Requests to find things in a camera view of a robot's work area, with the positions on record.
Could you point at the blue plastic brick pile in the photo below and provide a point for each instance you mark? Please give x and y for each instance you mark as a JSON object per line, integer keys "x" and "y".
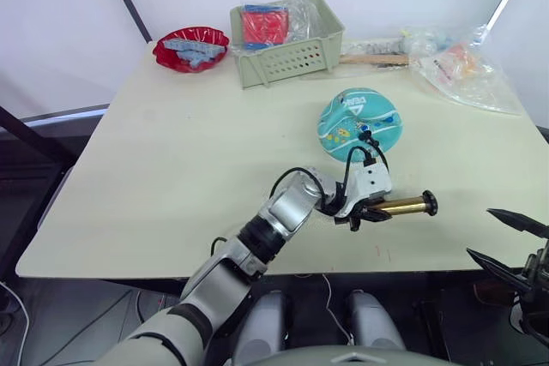
{"x": 197, "y": 61}

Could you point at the blue plastic brick strip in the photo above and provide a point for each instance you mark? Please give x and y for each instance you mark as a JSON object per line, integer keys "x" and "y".
{"x": 193, "y": 45}

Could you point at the large clear plastic bag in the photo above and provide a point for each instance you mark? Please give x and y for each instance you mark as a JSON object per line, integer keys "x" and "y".
{"x": 476, "y": 89}

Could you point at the pale green perforated plastic basket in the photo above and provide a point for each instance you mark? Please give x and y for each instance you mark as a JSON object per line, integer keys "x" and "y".
{"x": 279, "y": 64}

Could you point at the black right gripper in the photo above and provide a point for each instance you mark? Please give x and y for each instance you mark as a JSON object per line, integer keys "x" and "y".
{"x": 539, "y": 280}

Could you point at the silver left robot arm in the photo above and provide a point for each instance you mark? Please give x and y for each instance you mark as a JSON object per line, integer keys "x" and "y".
{"x": 283, "y": 207}

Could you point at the orange packaged items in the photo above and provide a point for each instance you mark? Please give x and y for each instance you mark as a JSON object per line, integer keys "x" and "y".
{"x": 456, "y": 59}

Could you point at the clear bag of metal hardware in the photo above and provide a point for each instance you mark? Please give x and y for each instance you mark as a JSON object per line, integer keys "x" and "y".
{"x": 377, "y": 46}

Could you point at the black frame bar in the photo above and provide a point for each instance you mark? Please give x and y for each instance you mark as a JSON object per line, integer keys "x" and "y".
{"x": 38, "y": 136}

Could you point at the clear plastic bag in basket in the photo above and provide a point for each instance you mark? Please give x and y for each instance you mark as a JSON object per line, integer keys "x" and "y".
{"x": 306, "y": 19}

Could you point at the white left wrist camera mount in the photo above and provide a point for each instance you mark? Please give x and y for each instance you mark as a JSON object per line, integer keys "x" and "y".
{"x": 369, "y": 181}

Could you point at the red box with blue edge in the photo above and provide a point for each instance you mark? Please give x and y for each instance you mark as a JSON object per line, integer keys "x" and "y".
{"x": 261, "y": 25}

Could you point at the grey rounded robot leg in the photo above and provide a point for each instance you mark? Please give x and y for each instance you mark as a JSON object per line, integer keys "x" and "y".
{"x": 259, "y": 327}
{"x": 373, "y": 319}

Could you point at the grey robot torso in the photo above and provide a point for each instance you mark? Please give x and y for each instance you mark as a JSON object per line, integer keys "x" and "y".
{"x": 351, "y": 358}

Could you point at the teal deflated astronaut-print ball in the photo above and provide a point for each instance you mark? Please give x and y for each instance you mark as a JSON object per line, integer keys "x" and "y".
{"x": 343, "y": 126}

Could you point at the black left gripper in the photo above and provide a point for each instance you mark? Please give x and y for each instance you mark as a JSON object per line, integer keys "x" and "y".
{"x": 361, "y": 214}

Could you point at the red plastic bowl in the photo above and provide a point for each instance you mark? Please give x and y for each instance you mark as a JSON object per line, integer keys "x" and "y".
{"x": 165, "y": 55}

